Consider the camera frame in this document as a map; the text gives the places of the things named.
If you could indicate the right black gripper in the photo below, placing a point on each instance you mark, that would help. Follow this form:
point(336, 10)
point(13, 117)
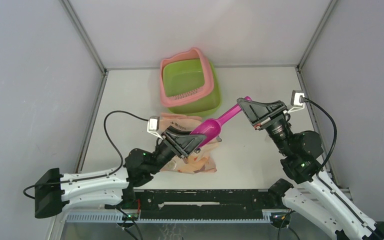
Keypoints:
point(254, 110)

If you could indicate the magenta plastic scoop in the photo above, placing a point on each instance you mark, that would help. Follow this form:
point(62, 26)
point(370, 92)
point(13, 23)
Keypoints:
point(212, 127)

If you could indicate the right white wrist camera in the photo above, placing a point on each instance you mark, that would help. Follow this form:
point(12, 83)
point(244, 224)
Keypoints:
point(297, 102)

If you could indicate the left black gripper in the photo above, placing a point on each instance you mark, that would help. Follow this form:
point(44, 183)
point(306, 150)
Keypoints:
point(188, 143)

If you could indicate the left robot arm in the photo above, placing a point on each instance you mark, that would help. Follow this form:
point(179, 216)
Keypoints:
point(55, 192)

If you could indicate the pink green litter box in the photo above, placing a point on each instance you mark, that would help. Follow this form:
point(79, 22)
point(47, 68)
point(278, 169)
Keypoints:
point(189, 84)

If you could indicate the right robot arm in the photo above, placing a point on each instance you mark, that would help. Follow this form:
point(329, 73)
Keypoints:
point(334, 213)

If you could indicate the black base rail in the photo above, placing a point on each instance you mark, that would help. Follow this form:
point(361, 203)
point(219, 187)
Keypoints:
point(204, 204)

